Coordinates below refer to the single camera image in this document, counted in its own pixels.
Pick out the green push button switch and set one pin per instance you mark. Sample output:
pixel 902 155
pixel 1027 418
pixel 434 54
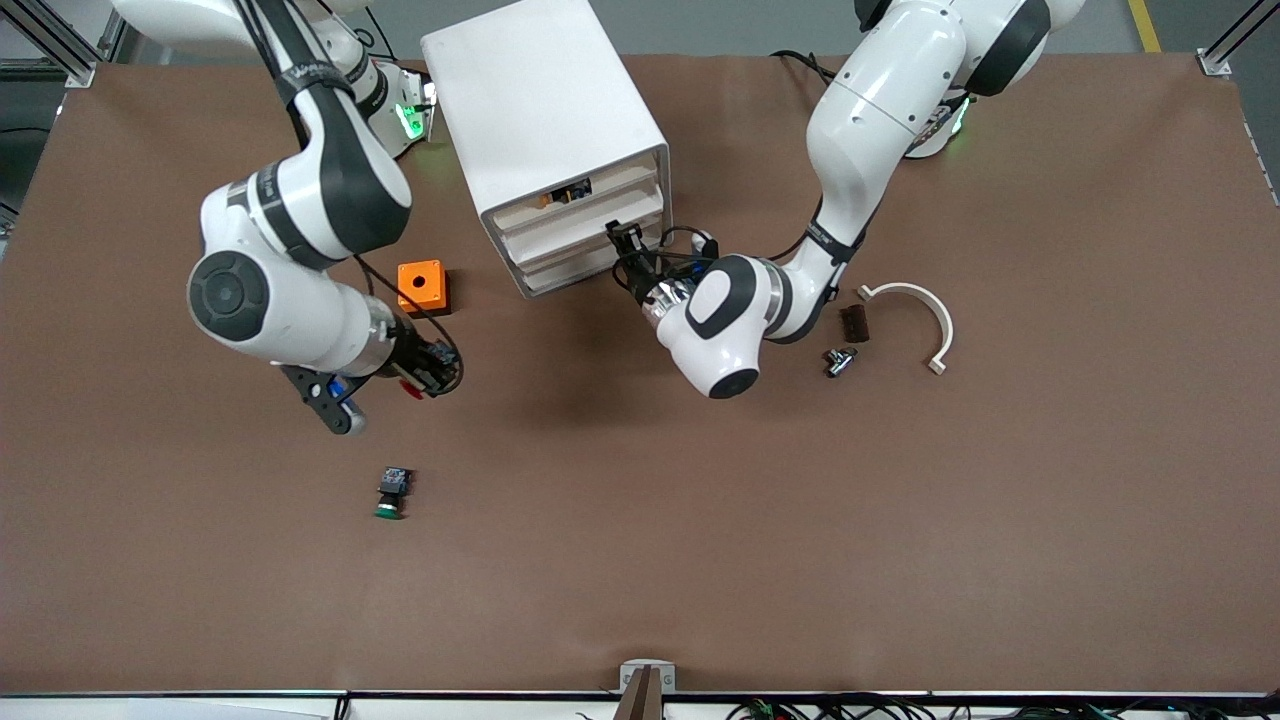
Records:
pixel 393 492

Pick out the dark brown ridged block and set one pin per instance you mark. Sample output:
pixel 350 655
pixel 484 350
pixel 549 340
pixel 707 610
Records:
pixel 855 324

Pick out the small chrome metal fitting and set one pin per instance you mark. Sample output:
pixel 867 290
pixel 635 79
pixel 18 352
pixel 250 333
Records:
pixel 840 362

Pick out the orange button enclosure box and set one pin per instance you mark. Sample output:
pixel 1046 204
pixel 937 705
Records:
pixel 422 285

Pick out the aluminium frame post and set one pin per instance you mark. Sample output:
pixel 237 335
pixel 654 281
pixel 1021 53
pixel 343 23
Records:
pixel 1215 62
pixel 75 62

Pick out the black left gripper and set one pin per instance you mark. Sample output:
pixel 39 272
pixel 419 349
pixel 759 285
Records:
pixel 640 273

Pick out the small orange black part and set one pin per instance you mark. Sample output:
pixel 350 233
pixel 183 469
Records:
pixel 566 193

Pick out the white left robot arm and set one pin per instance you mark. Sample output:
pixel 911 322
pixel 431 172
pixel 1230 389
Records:
pixel 870 100

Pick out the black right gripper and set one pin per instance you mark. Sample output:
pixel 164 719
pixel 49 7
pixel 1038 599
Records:
pixel 420 358

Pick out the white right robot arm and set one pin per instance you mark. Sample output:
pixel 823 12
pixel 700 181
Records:
pixel 300 200

